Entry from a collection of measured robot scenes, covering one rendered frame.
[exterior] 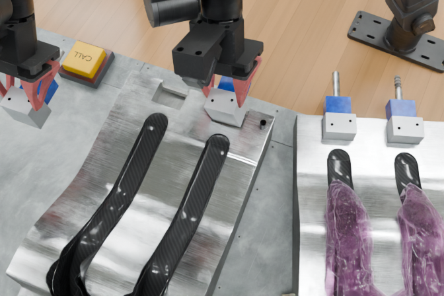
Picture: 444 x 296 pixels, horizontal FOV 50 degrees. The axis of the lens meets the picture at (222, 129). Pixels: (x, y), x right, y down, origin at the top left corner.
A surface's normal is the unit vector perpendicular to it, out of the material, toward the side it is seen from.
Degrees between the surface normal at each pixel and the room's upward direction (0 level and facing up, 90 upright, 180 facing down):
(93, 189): 18
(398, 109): 0
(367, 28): 0
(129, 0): 0
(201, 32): 23
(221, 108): 13
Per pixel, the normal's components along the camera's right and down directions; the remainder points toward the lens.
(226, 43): -0.40, 0.61
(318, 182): 0.00, -0.70
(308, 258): -0.04, -0.22
